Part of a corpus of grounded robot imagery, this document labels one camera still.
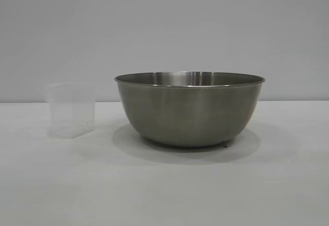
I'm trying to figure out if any stainless steel mixing bowl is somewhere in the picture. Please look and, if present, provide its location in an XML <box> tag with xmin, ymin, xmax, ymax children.
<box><xmin>114</xmin><ymin>70</ymin><xmax>266</xmax><ymax>148</ymax></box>

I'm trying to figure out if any translucent plastic measuring cup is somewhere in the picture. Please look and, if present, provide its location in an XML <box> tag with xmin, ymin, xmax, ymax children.
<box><xmin>45</xmin><ymin>82</ymin><xmax>96</xmax><ymax>140</ymax></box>

